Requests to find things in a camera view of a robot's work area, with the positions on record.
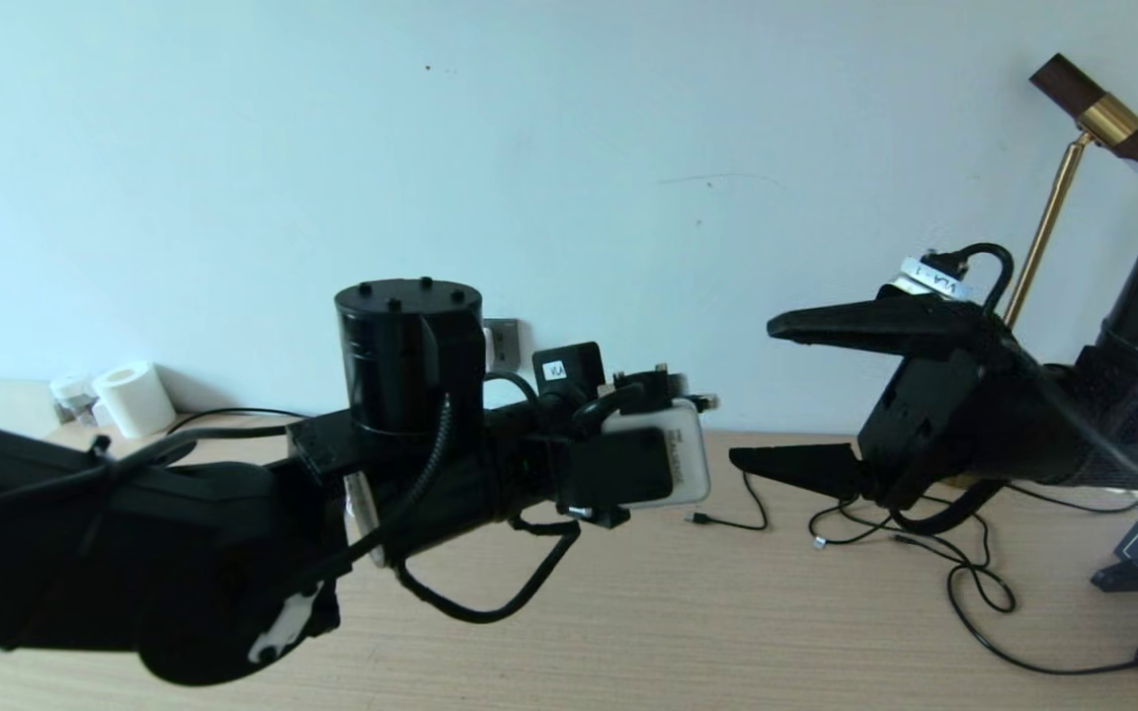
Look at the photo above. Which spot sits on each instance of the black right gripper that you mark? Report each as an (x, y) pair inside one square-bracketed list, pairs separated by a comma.
[(925, 415)]

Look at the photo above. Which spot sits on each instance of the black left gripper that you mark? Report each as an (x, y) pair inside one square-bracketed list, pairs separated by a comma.
[(584, 365)]

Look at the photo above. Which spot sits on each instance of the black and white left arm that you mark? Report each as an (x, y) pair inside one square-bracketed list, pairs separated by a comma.
[(85, 553)]

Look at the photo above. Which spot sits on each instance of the brass desk lamp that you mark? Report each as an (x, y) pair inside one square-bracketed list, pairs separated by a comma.
[(1107, 118)]

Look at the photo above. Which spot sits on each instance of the white toilet paper roll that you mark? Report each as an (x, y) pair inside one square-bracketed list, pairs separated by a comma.
[(134, 400)]

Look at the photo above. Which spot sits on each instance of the small jar with white lid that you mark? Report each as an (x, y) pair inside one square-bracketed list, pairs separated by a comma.
[(73, 395)]

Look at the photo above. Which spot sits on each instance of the grey wall socket plate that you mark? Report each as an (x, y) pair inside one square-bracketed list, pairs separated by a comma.
[(505, 341)]

